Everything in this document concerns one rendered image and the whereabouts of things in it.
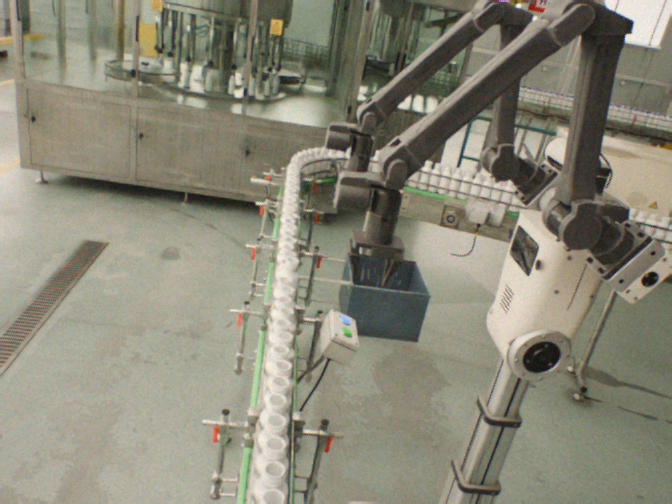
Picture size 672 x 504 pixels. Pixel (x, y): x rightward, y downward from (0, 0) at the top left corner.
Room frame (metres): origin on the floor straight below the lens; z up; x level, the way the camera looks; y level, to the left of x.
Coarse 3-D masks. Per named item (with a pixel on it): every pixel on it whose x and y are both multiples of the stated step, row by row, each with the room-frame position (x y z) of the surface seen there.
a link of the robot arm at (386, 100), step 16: (464, 16) 1.51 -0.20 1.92; (480, 16) 1.45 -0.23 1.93; (496, 16) 1.45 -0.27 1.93; (448, 32) 1.48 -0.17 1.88; (464, 32) 1.47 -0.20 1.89; (480, 32) 1.47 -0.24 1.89; (432, 48) 1.48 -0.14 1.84; (448, 48) 1.47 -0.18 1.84; (464, 48) 1.48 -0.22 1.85; (416, 64) 1.46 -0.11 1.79; (432, 64) 1.47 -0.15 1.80; (400, 80) 1.46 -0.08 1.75; (416, 80) 1.46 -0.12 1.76; (384, 96) 1.45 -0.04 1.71; (400, 96) 1.46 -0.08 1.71; (384, 112) 1.45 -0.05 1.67
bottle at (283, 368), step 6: (282, 360) 1.02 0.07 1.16; (276, 366) 1.00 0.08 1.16; (282, 366) 1.02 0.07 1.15; (288, 366) 1.02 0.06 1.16; (276, 372) 0.99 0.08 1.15; (282, 372) 0.99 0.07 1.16; (288, 372) 1.00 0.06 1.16; (270, 378) 1.00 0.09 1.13; (288, 378) 1.00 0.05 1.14; (270, 384) 0.99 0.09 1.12
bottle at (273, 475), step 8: (272, 464) 0.73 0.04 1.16; (280, 464) 0.72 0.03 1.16; (264, 472) 0.70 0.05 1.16; (272, 472) 0.73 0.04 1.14; (280, 472) 0.72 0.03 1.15; (264, 480) 0.70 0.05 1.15; (272, 480) 0.69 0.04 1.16; (280, 480) 0.70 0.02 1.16; (256, 488) 0.70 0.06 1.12; (264, 488) 0.70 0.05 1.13; (280, 488) 0.70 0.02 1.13; (256, 496) 0.69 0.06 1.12
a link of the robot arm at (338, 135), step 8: (368, 112) 1.43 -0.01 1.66; (368, 120) 1.43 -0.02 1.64; (376, 120) 1.43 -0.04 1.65; (328, 128) 1.46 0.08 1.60; (336, 128) 1.45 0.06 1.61; (344, 128) 1.45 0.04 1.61; (352, 128) 1.44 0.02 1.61; (360, 128) 1.45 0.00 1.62; (368, 128) 1.43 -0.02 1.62; (328, 136) 1.43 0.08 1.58; (336, 136) 1.44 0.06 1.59; (344, 136) 1.44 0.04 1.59; (328, 144) 1.44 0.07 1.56; (336, 144) 1.44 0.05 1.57; (344, 144) 1.44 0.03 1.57
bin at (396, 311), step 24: (360, 264) 2.19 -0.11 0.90; (384, 264) 2.21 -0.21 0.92; (408, 264) 2.22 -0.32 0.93; (360, 288) 1.89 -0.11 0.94; (384, 288) 2.21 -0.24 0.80; (408, 288) 2.22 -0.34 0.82; (360, 312) 1.89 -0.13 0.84; (384, 312) 1.90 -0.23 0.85; (408, 312) 1.91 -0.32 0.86; (384, 336) 1.91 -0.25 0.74; (408, 336) 1.92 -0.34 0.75
